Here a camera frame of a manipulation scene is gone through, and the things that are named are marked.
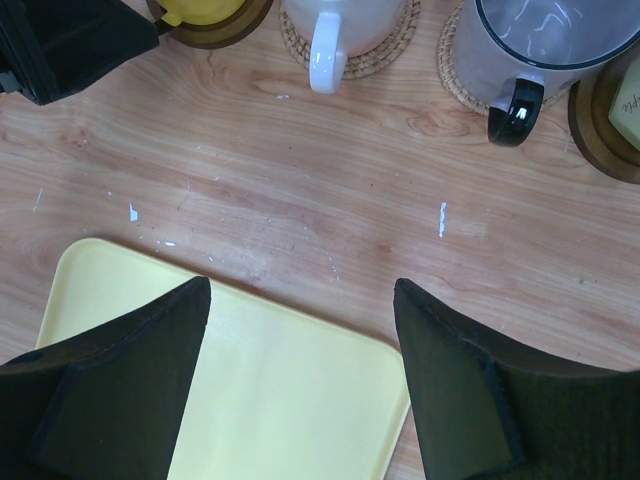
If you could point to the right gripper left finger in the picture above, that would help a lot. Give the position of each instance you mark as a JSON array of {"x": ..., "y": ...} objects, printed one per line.
[{"x": 107, "y": 403}]

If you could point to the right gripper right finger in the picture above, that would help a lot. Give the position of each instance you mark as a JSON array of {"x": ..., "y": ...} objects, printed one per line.
[{"x": 487, "y": 406}]

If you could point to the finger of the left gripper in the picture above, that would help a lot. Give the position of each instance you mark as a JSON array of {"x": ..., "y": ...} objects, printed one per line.
[{"x": 54, "y": 49}]

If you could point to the yellow mug black rim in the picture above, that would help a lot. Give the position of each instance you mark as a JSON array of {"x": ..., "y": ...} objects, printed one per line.
[{"x": 198, "y": 12}]

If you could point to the pink white mug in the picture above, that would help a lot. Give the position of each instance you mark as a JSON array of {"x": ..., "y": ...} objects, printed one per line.
[{"x": 338, "y": 30}]

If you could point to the woven rattan coaster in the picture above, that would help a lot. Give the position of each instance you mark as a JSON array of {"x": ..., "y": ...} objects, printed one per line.
[
  {"x": 460, "y": 85},
  {"x": 365, "y": 64}
]

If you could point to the dark brown coaster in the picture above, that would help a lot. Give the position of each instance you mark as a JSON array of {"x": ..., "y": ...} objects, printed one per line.
[{"x": 588, "y": 115}]

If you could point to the pale green mug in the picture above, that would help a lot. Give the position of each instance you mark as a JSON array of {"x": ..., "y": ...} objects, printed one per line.
[{"x": 624, "y": 111}]

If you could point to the purple mug black rim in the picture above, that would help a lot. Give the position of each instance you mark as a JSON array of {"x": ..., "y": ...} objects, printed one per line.
[{"x": 605, "y": 29}]

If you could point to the yellow plastic tray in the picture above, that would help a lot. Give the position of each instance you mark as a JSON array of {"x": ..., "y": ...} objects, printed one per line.
[{"x": 276, "y": 394}]

